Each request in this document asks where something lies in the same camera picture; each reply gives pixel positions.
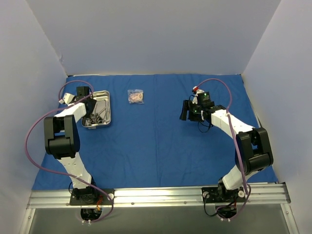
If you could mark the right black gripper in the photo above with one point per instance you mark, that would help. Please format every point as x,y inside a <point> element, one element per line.
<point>185,110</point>

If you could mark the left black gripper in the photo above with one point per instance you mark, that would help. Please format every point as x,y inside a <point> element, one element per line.
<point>90,105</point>

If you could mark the steel instrument tray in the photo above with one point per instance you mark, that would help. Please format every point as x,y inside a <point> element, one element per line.
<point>101,95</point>

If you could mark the purple printed packet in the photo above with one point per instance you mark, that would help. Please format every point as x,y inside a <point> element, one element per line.
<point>135,96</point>

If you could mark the blue surgical drape cloth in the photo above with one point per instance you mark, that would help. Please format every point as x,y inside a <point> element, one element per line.
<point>147,145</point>

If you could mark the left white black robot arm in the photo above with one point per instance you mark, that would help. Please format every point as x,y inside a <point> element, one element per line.
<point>63,143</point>

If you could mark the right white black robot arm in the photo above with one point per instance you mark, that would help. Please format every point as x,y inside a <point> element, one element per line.
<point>253,151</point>

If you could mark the instruments pile in tray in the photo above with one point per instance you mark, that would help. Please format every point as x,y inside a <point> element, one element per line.
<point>99,116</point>

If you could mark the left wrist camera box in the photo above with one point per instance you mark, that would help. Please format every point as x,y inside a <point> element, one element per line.
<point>82,91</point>

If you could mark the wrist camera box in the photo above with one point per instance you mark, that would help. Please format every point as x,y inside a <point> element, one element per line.
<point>203,99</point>
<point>82,91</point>

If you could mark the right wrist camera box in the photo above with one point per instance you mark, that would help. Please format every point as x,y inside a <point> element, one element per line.
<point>203,99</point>

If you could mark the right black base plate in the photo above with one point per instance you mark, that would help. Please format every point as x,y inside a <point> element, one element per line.
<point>218,195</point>

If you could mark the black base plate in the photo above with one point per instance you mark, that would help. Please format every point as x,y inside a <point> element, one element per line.
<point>218,195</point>
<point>88,196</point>

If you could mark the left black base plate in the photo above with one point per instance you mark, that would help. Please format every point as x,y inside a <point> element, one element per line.
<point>88,196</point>

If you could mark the front aluminium rail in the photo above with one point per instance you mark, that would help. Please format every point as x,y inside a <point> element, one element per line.
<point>261,193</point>

